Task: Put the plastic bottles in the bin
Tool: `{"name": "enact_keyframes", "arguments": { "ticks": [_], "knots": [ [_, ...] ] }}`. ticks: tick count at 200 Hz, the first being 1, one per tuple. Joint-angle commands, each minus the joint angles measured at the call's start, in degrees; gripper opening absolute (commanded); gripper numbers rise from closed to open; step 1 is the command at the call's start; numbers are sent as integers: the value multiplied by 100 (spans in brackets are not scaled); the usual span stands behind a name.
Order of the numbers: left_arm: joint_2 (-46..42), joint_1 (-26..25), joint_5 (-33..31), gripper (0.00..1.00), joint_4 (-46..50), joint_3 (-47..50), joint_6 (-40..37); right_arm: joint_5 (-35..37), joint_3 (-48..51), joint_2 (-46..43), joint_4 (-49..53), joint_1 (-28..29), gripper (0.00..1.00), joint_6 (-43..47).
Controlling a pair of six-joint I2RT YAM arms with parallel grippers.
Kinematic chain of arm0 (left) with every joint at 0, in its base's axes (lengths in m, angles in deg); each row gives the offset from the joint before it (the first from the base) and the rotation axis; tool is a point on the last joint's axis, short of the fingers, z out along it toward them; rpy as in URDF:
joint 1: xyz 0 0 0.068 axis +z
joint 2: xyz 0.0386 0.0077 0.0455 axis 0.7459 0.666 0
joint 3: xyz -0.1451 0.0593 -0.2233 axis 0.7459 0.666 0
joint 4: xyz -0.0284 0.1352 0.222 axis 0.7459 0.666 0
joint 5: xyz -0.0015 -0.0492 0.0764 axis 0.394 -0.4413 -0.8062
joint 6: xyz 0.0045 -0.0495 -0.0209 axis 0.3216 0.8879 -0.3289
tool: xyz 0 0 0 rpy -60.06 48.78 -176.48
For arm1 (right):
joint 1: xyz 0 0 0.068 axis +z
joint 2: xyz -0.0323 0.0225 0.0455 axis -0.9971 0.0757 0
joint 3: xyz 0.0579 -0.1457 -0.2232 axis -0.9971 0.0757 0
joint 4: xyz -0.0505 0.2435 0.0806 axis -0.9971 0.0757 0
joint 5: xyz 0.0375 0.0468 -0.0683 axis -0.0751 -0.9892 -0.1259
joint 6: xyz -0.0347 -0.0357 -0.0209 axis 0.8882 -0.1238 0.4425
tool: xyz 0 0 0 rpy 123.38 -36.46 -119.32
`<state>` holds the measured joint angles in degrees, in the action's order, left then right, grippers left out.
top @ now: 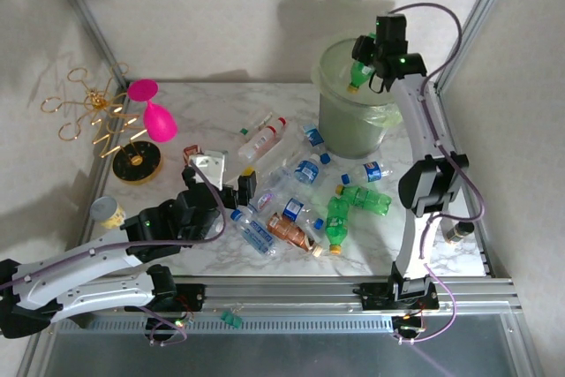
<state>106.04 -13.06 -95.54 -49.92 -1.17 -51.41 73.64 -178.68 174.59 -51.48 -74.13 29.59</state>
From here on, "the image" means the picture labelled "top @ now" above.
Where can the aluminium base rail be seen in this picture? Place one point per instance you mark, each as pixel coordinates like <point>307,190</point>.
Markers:
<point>282,295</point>

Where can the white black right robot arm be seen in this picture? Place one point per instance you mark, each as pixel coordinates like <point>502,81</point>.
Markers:
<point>415,121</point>

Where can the clear bottle dark blue label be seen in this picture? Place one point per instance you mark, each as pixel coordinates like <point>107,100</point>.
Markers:
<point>292,208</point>

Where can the small green clip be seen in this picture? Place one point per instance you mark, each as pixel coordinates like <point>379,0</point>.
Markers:
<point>230,318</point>

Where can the small clear bottle blue label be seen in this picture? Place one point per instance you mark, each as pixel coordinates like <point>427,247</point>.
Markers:
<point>306,170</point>

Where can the small circuit board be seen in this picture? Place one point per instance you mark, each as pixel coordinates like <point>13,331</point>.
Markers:
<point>183,320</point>
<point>408,327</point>

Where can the green plastic bottle yellow cap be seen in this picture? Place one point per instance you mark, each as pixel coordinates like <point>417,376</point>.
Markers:
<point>366,199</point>
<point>359,72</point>
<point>336,222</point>

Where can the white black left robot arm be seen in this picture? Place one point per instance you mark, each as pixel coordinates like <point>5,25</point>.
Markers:
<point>106,293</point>

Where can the pink plastic goblet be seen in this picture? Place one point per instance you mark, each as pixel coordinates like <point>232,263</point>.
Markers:
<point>159,123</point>

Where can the grey metal panel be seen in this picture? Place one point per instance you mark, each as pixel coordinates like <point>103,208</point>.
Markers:
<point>287,359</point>

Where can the clear bottle red cap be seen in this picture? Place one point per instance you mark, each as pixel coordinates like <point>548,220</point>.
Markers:
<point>260,143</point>

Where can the brown plastic bottle beige cap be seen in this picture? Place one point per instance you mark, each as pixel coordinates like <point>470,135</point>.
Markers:
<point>287,231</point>

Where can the clear bottle light blue label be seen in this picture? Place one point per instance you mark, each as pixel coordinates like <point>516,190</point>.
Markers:
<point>256,233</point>

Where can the aluminium table side rail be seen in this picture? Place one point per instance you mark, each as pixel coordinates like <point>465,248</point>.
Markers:
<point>100,178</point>
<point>484,258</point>

